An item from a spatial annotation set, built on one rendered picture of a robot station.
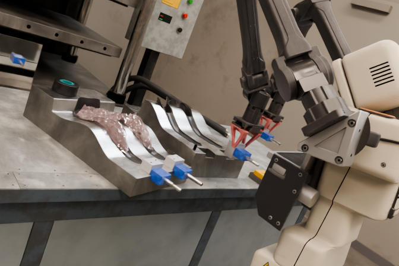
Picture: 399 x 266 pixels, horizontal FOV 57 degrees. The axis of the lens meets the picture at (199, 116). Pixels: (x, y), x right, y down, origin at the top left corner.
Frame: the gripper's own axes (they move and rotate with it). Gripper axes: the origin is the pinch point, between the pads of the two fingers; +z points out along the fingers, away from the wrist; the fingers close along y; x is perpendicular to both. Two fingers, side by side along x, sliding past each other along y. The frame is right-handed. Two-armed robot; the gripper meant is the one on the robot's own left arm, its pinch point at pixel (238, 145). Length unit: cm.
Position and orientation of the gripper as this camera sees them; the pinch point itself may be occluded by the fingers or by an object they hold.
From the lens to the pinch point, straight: 125.3
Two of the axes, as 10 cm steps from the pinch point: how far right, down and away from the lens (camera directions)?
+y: -7.0, -1.2, -7.1
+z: -3.7, 9.0, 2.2
